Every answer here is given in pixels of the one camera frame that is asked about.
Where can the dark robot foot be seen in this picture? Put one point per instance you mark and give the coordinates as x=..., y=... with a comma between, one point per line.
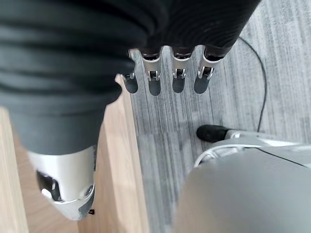
x=212, y=133

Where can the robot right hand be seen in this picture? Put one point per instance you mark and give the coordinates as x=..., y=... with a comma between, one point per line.
x=73, y=60

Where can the silver robot leg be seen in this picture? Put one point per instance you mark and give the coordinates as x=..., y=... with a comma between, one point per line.
x=245, y=191

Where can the light wooden office cabinet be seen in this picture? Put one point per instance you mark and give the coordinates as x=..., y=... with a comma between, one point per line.
x=116, y=170

